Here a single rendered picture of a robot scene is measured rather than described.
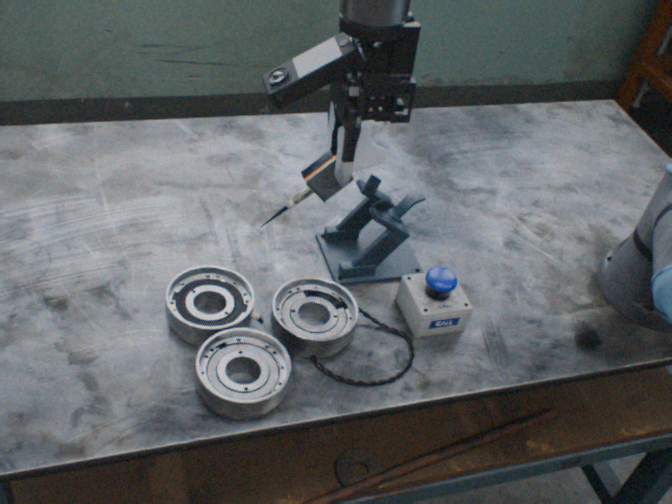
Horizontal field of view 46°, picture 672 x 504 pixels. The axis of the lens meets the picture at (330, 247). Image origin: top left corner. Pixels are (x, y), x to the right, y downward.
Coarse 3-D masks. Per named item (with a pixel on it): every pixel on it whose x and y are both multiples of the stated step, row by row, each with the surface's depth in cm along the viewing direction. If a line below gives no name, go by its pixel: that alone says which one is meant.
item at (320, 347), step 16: (288, 288) 99; (304, 288) 100; (320, 288) 100; (336, 288) 100; (272, 304) 95; (304, 304) 98; (320, 304) 98; (352, 304) 98; (272, 320) 95; (336, 320) 96; (352, 320) 97; (288, 336) 93; (304, 336) 92; (336, 336) 93; (352, 336) 96; (304, 352) 94; (320, 352) 94
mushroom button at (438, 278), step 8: (432, 272) 99; (440, 272) 99; (448, 272) 99; (432, 280) 98; (440, 280) 98; (448, 280) 98; (456, 280) 99; (432, 288) 98; (440, 288) 97; (448, 288) 98
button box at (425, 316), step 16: (400, 288) 103; (416, 288) 100; (400, 304) 103; (416, 304) 98; (432, 304) 99; (448, 304) 99; (464, 304) 99; (416, 320) 99; (432, 320) 98; (448, 320) 99; (464, 320) 100; (416, 336) 100; (432, 336) 101
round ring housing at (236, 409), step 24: (216, 336) 90; (240, 336) 92; (264, 336) 92; (240, 360) 91; (288, 360) 89; (240, 384) 87; (264, 384) 88; (288, 384) 89; (216, 408) 86; (240, 408) 85; (264, 408) 86
